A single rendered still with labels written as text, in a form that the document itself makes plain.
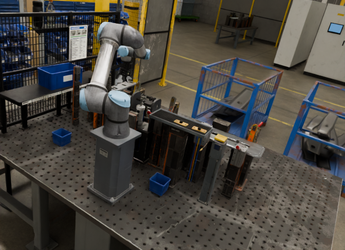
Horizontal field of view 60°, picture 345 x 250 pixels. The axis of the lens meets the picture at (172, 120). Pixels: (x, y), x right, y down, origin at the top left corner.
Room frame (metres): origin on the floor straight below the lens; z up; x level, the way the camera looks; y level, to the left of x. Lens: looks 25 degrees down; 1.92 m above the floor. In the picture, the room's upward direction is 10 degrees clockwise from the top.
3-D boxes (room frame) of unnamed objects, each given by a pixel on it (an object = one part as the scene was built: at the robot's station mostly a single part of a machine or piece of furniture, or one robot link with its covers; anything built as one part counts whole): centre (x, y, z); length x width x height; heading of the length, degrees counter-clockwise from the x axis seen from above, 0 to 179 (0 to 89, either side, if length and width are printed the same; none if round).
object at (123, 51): (2.10, 0.41, 1.41); 0.11 x 0.11 x 0.08; 0
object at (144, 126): (1.88, 0.20, 0.94); 0.18 x 0.13 x 0.49; 66
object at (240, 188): (1.77, -0.55, 0.84); 0.18 x 0.06 x 0.29; 156
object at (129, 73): (2.20, 0.42, 1.25); 0.09 x 0.08 x 0.12; 66
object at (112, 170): (1.47, 0.30, 0.90); 0.21 x 0.21 x 0.40; 62
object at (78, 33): (2.53, 0.91, 1.30); 0.23 x 0.02 x 0.31; 156
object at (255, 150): (2.02, 0.00, 1.00); 1.38 x 0.22 x 0.02; 66
